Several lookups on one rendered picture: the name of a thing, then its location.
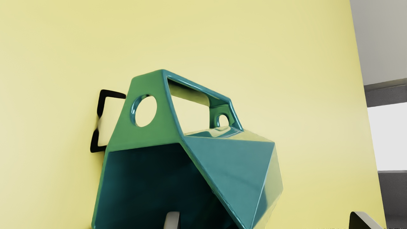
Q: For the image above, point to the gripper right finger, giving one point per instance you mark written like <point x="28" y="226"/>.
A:
<point x="361" y="221"/>

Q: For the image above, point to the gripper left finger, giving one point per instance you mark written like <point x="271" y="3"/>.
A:
<point x="172" y="221"/>

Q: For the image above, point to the teal faceted mug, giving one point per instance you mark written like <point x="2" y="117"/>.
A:
<point x="222" y="165"/>

